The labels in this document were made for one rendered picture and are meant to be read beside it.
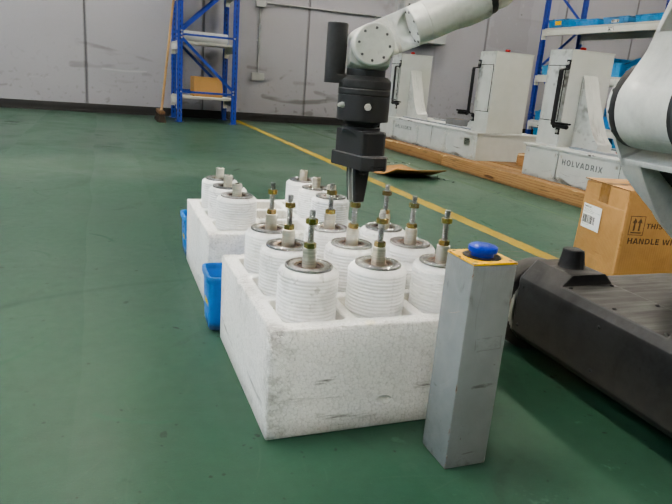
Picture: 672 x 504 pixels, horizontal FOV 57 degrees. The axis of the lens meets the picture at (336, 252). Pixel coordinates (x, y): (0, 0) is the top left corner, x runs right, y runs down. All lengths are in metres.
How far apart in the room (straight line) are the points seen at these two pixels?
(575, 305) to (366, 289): 0.42
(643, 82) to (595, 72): 2.78
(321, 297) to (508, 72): 3.59
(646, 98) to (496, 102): 3.31
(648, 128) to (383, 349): 0.54
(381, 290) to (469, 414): 0.23
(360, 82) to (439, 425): 0.55
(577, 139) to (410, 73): 2.19
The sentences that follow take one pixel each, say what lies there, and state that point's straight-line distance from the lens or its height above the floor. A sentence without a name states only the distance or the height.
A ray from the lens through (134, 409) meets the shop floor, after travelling 1.06.
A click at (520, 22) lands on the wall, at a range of 8.89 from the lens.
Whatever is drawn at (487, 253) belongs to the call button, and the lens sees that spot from 0.85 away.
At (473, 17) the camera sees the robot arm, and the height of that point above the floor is 0.65.
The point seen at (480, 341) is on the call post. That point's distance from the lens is 0.88.
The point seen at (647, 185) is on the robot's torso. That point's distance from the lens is 1.20.
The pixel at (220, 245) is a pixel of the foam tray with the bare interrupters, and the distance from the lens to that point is 1.41.
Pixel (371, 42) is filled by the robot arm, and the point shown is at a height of 0.59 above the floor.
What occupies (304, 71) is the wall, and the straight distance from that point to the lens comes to 7.53.
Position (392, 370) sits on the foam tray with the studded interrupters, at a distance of 0.99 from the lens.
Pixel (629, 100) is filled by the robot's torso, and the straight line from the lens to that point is 1.11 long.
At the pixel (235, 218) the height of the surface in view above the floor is 0.21.
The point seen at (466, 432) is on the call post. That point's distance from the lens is 0.94.
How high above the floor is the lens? 0.53
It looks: 16 degrees down
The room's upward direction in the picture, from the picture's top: 5 degrees clockwise
